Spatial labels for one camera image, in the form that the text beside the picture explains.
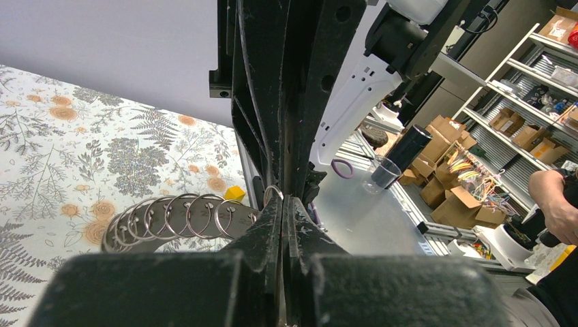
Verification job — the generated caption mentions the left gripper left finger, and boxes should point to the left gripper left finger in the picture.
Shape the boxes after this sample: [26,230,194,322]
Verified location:
[29,196,282,326]

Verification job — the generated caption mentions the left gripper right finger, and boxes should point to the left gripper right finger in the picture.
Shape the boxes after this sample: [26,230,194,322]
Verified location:
[283,196,509,326]

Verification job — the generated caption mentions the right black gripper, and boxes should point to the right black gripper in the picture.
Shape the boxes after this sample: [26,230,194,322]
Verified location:
[209,0,367,198]

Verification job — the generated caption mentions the key organiser with rings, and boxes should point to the key organiser with rings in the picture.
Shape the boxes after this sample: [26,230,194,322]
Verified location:
[101,193,260,253]

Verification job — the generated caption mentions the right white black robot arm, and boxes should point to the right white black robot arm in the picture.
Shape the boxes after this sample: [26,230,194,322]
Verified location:
[209,1,485,202]

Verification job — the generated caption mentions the bystander bare hand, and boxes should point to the bystander bare hand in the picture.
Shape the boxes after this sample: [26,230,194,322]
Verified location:
[529,170,577,245]

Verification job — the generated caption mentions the yellow tag on base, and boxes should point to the yellow tag on base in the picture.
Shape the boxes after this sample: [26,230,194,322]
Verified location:
[224,185,246,202]

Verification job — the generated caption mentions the black cylinder in clear cup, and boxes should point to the black cylinder in clear cup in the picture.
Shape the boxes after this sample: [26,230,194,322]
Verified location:
[362,125,433,194]

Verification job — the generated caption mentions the floral patterned table mat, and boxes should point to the floral patterned table mat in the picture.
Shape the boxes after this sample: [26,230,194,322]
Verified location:
[1,65,246,326]

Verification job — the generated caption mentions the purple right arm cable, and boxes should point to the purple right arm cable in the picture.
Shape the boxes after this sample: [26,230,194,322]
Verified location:
[330,159,355,181]

